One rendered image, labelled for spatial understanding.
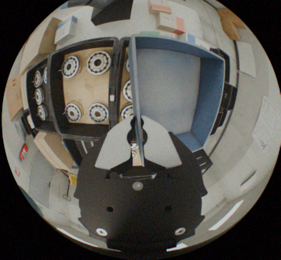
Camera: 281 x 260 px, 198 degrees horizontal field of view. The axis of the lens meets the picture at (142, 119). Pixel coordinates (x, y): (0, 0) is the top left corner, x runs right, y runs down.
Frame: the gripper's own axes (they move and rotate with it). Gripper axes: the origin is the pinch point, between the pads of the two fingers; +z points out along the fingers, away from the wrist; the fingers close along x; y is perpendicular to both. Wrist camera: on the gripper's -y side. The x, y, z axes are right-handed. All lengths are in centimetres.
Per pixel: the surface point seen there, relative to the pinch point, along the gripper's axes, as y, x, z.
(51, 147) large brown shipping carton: 32, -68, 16
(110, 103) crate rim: 4.9, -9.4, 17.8
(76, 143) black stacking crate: 32, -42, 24
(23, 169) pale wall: 98, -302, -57
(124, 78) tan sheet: -1.9, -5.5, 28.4
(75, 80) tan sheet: -5.4, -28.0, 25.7
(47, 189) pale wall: 210, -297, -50
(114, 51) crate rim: -12.4, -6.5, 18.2
